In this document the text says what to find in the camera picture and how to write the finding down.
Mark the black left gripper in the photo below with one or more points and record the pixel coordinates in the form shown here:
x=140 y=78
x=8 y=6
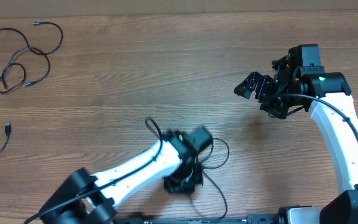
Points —
x=174 y=188

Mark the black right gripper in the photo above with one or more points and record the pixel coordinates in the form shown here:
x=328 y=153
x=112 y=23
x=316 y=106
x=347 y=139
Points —
x=281 y=112

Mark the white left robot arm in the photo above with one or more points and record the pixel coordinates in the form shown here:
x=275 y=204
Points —
x=94 y=198

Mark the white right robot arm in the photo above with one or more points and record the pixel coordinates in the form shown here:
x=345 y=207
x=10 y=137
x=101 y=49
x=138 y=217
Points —
x=301 y=83

